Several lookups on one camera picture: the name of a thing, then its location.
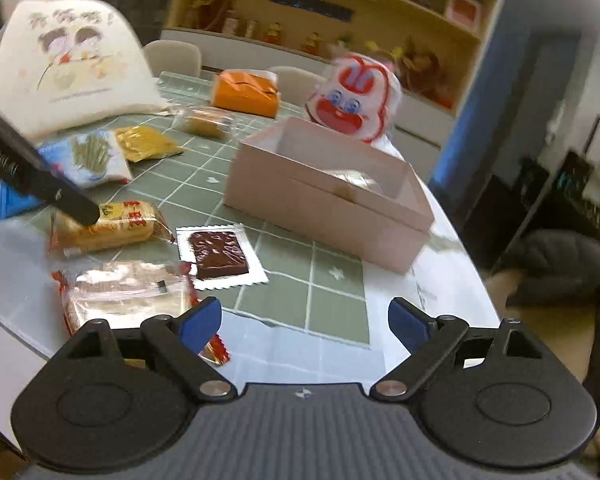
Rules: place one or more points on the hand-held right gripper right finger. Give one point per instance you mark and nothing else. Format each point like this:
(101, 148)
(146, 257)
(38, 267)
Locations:
(409, 322)

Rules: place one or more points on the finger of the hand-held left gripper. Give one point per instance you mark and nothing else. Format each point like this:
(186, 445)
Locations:
(40, 177)

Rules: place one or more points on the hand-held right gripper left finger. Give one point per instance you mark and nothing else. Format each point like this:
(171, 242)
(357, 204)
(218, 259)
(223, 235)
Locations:
(201, 322)

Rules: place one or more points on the blue snack packet green sticks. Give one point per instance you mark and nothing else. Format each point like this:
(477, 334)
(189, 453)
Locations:
(90, 160)

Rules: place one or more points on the clear red-edged snack packet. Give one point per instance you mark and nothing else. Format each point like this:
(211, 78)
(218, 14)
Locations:
(125, 295)

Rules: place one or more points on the yellow orange biscuit packet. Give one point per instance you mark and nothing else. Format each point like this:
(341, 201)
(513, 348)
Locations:
(125, 230)

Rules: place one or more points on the pink cardboard box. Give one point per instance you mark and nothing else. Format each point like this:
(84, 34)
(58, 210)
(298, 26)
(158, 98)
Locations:
(330, 220)

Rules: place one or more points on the clear cake packet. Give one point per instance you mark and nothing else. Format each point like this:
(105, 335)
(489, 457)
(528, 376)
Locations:
(202, 124)

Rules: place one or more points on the blue triangular packet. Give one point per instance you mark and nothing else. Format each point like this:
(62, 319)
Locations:
(12, 204)

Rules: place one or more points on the silver packet with brownie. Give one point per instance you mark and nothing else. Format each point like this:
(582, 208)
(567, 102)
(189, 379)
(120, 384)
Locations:
(220, 255)

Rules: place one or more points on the white cartoon print tote bag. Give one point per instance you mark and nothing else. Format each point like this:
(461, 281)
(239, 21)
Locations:
(70, 85)

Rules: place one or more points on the green checked tablecloth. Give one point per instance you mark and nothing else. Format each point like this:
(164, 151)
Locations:
(290, 280)

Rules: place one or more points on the yellow snack packet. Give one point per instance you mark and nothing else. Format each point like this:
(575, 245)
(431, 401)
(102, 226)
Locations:
(145, 142)

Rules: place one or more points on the black side cabinet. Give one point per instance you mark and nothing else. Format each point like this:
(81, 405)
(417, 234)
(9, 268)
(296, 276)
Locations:
(510, 210)

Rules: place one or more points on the clear wrapped snack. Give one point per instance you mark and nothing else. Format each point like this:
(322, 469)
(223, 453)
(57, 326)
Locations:
(352, 180)

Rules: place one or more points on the dark jacket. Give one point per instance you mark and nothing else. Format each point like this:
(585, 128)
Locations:
(555, 265)

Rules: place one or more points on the white chair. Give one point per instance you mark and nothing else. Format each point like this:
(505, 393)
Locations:
(172, 57)
(295, 85)

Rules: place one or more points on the orange snack bag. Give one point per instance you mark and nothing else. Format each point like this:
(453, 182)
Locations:
(242, 97)

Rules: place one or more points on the red white rabbit face bag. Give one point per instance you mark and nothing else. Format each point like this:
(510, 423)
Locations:
(350, 95)

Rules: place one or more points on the yellow shelf figurine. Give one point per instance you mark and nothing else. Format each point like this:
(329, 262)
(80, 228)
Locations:
(207, 10)

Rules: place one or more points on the brown dried flower bunch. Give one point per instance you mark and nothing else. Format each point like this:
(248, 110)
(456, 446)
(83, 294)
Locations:
(425, 70)

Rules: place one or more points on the wooden shelf cabinet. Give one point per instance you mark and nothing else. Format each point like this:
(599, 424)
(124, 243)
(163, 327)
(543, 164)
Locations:
(430, 60)

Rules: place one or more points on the dark display bar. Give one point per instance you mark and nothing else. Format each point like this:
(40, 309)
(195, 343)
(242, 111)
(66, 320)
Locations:
(312, 4)

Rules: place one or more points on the orange picture frame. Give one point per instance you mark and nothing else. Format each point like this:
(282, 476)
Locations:
(464, 8)

